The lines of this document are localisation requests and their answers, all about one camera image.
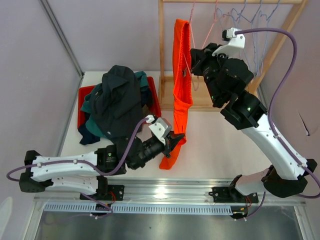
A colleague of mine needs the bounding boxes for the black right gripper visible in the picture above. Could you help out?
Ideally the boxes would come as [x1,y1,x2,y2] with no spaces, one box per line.
[191,42,232,105]

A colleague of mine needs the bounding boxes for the pink hanger of orange shorts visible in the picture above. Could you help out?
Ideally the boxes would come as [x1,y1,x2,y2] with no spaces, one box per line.
[183,0,201,92]

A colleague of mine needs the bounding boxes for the blue hanger of navy shorts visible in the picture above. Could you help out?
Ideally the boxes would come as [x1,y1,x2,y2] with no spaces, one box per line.
[250,0,263,77]

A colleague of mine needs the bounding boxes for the orange shorts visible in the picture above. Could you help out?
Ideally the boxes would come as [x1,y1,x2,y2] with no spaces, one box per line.
[159,18,195,171]

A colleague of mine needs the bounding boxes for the dark grey shorts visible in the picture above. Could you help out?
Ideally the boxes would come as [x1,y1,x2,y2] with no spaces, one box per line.
[89,65,144,142]

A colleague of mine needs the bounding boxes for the blue hanger of teal shorts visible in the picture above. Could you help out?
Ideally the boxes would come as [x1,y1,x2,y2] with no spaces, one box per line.
[217,0,247,29]

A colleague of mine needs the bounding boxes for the light blue wire hanger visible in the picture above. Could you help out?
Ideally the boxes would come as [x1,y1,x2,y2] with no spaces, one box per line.
[257,0,282,76]

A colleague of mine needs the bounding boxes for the teal green shorts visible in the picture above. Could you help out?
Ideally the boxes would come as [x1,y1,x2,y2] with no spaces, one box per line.
[78,71,153,139]

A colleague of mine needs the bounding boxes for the navy blue shorts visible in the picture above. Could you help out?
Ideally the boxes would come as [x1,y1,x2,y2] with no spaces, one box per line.
[78,104,151,146]

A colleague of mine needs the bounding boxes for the pink hanger of grey shorts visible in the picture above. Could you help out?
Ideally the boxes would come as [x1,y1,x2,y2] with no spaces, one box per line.
[201,0,228,49]

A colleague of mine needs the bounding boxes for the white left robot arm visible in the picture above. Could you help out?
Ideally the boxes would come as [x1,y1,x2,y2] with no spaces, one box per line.
[18,131,185,201]

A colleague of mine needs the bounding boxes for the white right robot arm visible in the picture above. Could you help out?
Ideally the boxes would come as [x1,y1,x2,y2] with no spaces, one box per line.
[190,43,317,202]

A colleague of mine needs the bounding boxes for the wooden clothes rack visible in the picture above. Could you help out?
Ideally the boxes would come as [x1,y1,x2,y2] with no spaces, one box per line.
[158,0,308,112]

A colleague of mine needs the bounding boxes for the red plastic tray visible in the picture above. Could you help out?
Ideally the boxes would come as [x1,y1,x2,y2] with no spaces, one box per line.
[77,73,162,128]

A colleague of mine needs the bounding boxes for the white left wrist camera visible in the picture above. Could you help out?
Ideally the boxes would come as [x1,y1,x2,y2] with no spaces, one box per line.
[145,114,172,146]

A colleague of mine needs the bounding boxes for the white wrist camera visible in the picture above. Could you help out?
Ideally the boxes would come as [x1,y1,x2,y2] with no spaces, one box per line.
[145,114,172,146]
[212,27,246,57]

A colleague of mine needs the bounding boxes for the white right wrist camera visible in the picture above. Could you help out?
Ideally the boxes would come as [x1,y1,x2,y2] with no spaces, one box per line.
[212,27,246,57]

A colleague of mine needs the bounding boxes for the aluminium mounting rail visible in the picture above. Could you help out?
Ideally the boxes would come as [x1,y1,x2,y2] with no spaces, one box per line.
[33,177,307,207]

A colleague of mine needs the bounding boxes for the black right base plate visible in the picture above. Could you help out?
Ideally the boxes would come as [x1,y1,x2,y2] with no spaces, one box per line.
[208,186,259,204]

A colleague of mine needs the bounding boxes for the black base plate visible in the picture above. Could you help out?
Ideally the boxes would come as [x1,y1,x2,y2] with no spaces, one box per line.
[208,186,259,204]
[89,184,125,201]

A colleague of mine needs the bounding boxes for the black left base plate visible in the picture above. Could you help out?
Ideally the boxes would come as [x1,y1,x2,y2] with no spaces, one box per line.
[89,184,125,201]

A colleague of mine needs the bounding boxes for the slotted grey cable duct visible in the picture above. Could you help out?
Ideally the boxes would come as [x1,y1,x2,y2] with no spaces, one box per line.
[44,202,233,216]

